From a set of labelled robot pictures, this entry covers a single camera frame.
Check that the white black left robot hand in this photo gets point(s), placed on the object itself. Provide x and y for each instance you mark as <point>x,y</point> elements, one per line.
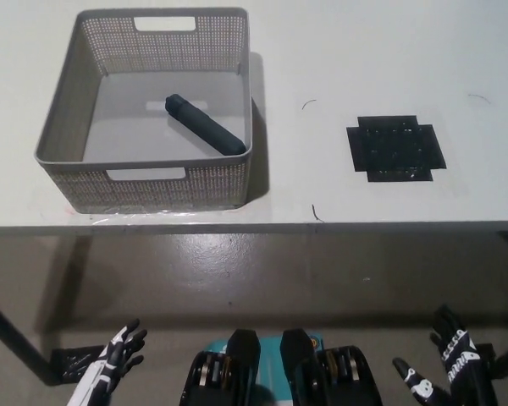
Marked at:
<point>106,368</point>

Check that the clear tape strip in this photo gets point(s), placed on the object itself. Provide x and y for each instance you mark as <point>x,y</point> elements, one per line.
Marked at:
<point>131,215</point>

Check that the dark cylindrical electric screwdriver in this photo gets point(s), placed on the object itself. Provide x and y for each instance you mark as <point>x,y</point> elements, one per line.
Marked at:
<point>203,124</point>

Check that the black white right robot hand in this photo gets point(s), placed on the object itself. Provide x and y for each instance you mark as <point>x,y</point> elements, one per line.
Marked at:
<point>465,368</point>

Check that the grey perforated plastic basket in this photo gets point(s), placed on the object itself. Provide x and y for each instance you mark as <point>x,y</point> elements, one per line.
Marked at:
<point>152,190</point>

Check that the black square base plate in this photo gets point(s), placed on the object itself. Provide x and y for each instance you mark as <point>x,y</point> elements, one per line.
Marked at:
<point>389,148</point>

